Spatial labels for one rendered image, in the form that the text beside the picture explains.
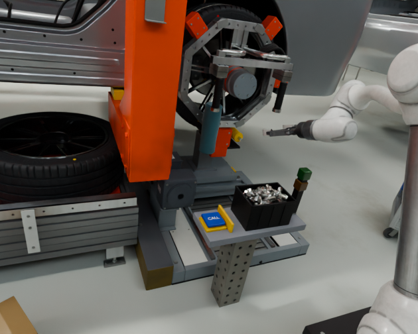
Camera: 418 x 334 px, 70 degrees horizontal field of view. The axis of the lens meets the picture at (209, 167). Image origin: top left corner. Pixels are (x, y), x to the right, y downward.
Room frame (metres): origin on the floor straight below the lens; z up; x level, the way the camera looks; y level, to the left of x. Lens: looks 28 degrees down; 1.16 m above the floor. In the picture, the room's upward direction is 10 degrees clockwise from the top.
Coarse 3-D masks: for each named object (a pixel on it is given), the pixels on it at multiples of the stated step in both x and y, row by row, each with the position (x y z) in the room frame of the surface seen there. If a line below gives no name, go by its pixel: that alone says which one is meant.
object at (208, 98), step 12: (252, 36) 1.72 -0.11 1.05; (204, 48) 1.62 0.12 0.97; (252, 48) 1.84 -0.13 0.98; (204, 72) 1.63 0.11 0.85; (252, 72) 1.87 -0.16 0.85; (264, 72) 1.77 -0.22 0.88; (204, 84) 1.63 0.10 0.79; (228, 96) 1.91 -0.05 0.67; (252, 96) 1.76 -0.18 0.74; (204, 108) 1.64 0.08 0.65; (228, 108) 1.78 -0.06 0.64; (240, 108) 1.73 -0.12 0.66
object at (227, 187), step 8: (232, 168) 1.88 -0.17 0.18; (200, 184) 1.63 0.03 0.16; (208, 184) 1.66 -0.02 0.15; (216, 184) 1.68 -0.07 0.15; (224, 184) 1.70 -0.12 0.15; (232, 184) 1.72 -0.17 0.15; (240, 184) 1.70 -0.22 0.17; (200, 192) 1.58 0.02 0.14; (208, 192) 1.60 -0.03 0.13; (216, 192) 1.63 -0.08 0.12; (224, 192) 1.66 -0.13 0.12; (232, 192) 1.68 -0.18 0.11
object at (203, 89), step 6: (210, 42) 1.76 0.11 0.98; (216, 42) 1.78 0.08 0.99; (228, 42) 1.81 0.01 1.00; (210, 48) 1.77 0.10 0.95; (216, 48) 1.78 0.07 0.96; (198, 54) 1.74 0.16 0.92; (204, 54) 1.75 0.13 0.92; (204, 60) 1.75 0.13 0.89; (204, 78) 1.76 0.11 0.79; (210, 84) 1.78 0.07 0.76; (198, 90) 1.75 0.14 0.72; (204, 90) 1.77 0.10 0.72
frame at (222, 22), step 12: (216, 24) 1.53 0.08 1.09; (228, 24) 1.60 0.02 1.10; (240, 24) 1.58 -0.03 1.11; (252, 24) 1.61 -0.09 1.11; (204, 36) 1.50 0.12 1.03; (264, 36) 1.65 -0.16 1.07; (192, 48) 1.48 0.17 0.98; (180, 72) 1.50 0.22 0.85; (180, 84) 1.47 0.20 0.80; (264, 84) 1.73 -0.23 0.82; (180, 96) 1.46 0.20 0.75; (264, 96) 1.70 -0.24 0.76; (192, 108) 1.51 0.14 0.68; (252, 108) 1.67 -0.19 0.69; (228, 120) 1.61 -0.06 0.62; (240, 120) 1.63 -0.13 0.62
